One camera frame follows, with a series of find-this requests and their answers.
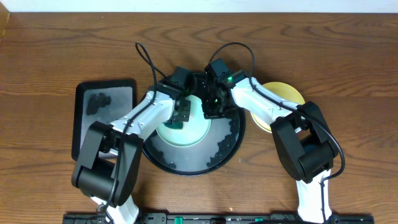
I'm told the green yellow sponge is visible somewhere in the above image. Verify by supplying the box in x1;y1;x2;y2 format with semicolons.
164;121;183;129

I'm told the mint plate top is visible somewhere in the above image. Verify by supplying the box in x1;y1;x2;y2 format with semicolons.
156;95;211;147

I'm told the yellow plate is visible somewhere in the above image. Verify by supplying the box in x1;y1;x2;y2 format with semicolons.
251;82;305;133

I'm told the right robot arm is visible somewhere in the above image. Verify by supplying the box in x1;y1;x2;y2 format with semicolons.
205;70;343;223

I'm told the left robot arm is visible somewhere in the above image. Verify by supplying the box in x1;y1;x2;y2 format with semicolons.
72;80;187;223

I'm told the round black tray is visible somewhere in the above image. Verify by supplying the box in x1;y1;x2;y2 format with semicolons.
141;72;246;177

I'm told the rectangular black tray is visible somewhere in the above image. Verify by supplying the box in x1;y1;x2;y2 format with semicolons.
72;78;136;161

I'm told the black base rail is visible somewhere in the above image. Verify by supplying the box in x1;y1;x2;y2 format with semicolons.
62;212;376;224

